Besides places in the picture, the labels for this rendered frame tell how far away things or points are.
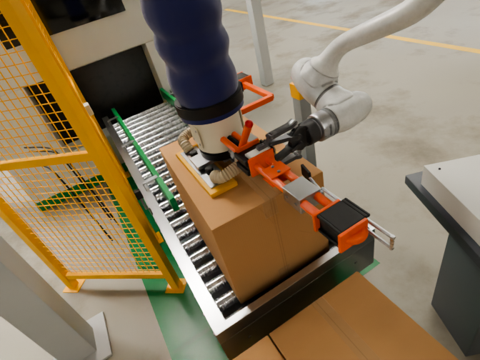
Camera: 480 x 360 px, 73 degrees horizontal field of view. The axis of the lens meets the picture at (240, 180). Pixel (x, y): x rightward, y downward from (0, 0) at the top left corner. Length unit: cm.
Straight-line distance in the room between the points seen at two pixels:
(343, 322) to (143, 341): 118
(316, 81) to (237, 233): 53
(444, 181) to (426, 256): 91
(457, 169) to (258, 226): 69
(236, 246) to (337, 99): 54
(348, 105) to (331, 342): 73
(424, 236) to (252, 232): 134
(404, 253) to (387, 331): 93
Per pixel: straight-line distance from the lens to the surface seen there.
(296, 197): 76
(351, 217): 69
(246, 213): 96
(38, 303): 179
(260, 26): 405
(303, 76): 110
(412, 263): 203
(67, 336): 198
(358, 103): 106
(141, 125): 276
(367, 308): 122
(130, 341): 206
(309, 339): 117
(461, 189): 121
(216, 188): 105
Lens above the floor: 160
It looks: 37 degrees down
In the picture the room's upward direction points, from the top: 16 degrees counter-clockwise
